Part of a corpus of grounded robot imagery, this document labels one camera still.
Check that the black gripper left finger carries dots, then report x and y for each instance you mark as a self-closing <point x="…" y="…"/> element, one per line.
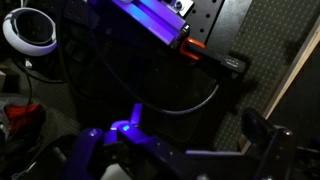
<point x="85" y="153"/>

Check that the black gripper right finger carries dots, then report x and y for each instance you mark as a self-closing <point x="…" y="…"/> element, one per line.
<point x="276" y="150"/>

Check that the red cloth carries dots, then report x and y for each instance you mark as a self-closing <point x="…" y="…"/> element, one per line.
<point x="23" y="115"/>

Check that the orange black bar clamp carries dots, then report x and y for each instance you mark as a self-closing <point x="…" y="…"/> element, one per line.
<point x="213" y="58"/>
<point x="160" y="146"/>

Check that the black dotted floor mat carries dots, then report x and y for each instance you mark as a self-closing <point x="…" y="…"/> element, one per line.
<point x="266" y="33"/>

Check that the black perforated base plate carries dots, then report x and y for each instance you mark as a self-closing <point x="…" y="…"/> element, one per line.
<point x="213" y="16"/>

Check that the aluminium extrusion rail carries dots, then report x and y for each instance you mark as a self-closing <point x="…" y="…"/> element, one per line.
<point x="150" y="16"/>

